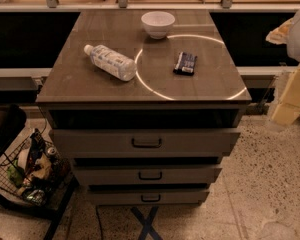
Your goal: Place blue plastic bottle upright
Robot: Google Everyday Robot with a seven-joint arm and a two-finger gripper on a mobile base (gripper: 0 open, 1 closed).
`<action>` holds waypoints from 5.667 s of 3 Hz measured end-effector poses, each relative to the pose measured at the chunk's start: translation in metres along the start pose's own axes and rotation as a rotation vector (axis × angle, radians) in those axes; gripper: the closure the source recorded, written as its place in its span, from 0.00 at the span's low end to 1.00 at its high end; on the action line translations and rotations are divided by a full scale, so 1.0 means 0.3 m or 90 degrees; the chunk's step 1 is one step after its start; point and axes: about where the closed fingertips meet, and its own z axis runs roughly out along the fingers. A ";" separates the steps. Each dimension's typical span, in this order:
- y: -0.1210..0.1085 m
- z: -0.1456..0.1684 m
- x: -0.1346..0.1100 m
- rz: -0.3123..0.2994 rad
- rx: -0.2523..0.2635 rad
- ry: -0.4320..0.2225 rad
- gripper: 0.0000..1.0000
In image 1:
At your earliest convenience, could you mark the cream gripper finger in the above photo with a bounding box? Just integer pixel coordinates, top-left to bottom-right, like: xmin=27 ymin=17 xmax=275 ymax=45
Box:
xmin=266 ymin=19 xmax=292 ymax=45
xmin=271 ymin=67 xmax=300 ymax=126

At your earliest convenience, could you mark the clear plastic water bottle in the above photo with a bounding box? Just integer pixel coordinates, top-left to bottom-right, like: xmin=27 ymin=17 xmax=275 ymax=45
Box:
xmin=84 ymin=45 xmax=137 ymax=82

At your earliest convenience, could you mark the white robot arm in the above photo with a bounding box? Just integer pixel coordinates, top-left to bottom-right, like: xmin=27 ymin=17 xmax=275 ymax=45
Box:
xmin=266 ymin=9 xmax=300 ymax=127

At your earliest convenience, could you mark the dark snack bar packet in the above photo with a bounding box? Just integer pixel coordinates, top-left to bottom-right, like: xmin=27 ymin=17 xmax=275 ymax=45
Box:
xmin=173 ymin=52 xmax=197 ymax=76

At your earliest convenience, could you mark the white ceramic bowl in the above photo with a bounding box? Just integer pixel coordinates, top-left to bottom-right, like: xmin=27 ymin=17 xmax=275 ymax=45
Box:
xmin=141 ymin=11 xmax=175 ymax=39

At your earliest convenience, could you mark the grey drawer cabinet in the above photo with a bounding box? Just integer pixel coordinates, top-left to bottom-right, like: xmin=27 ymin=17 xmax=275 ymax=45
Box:
xmin=37 ymin=9 xmax=251 ymax=195

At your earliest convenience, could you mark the blue tape cross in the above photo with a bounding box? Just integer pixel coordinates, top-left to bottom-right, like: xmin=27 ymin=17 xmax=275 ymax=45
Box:
xmin=131 ymin=206 xmax=163 ymax=240

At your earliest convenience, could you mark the soda can in basket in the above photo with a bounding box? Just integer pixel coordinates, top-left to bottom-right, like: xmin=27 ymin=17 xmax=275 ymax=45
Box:
xmin=46 ymin=147 xmax=57 ymax=160

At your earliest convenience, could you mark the green item in basket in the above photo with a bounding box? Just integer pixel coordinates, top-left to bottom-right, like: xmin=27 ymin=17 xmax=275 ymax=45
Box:
xmin=7 ymin=165 xmax=24 ymax=188

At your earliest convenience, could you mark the middle drawer with handle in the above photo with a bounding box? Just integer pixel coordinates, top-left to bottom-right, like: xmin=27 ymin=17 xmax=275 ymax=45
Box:
xmin=73 ymin=165 xmax=221 ymax=186

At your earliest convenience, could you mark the drawer with handle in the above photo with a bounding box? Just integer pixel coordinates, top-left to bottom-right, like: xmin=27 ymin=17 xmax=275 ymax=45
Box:
xmin=73 ymin=165 xmax=221 ymax=186
xmin=87 ymin=189 xmax=209 ymax=205
xmin=50 ymin=128 xmax=240 ymax=158

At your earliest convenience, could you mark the bottom drawer with handle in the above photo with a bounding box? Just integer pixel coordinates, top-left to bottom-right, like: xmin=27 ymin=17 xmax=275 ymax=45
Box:
xmin=87 ymin=189 xmax=209 ymax=205

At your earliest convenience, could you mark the black cable on floor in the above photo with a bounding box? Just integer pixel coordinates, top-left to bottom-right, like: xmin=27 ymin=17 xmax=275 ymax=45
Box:
xmin=95 ymin=205 xmax=105 ymax=240

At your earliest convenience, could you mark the top drawer with handle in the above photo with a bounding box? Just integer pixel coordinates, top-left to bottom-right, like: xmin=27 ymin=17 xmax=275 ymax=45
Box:
xmin=50 ymin=128 xmax=240 ymax=158

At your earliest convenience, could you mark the black wire basket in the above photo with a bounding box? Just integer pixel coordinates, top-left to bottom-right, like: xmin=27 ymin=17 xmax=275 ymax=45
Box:
xmin=0 ymin=135 xmax=71 ymax=208

